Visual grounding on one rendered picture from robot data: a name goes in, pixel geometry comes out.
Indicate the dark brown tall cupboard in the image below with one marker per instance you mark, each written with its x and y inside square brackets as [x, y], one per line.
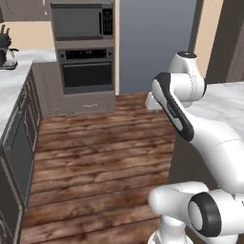
[227, 41]

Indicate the black knife block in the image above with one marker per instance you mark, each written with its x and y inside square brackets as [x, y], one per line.
[4, 38]

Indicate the dark brown island cabinet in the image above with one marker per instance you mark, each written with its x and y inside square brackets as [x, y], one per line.
[187, 165]

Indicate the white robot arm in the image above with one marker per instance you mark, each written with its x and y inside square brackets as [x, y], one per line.
[219, 152]

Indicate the dark grey base cupboards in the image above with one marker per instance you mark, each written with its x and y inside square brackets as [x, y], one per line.
[19, 152]

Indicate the grey wall cupboards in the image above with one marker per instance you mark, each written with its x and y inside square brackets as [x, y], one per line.
[22, 9]

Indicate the steel built-in microwave oven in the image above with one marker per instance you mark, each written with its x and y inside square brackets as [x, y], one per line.
[79, 22]

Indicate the grey tall appliance cabinet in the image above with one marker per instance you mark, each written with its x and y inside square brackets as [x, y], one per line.
[89, 103]

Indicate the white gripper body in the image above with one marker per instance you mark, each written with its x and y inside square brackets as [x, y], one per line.
[152, 103]

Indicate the dark glass oven door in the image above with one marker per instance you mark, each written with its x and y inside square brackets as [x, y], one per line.
[86, 76]

